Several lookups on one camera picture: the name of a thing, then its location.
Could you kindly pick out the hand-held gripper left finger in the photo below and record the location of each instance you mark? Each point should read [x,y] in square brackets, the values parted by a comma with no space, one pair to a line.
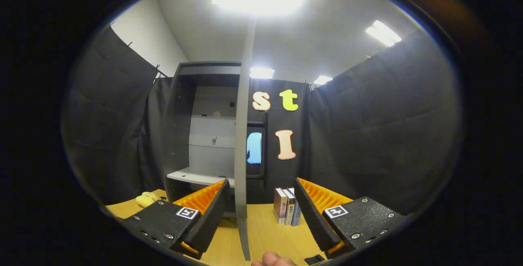
[212,221]

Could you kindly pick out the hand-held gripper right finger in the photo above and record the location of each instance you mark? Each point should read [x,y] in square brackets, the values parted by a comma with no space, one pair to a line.
[314,221]

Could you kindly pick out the beige cabinet door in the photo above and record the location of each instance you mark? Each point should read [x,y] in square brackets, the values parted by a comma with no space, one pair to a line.
[241,135]

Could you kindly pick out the dark spine book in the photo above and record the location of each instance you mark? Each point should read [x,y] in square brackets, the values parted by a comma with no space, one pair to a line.
[290,208]

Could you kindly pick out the pink cover book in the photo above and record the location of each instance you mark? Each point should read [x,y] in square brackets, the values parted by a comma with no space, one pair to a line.
[280,204]

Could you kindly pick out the yellow soft item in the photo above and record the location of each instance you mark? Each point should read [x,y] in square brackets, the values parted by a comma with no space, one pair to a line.
[147,199]

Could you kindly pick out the dark grey cabinet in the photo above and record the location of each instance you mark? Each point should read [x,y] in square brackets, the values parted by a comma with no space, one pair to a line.
[179,135]

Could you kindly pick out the black backdrop cloth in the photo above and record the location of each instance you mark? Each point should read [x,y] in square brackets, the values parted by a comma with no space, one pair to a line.
[367,135]

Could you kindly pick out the small ceiling light panel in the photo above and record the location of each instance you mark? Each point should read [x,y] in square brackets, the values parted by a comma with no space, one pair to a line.
[322,80]
[262,73]

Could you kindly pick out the long ceiling light strip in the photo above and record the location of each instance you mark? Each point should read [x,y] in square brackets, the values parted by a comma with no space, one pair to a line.
[383,33]

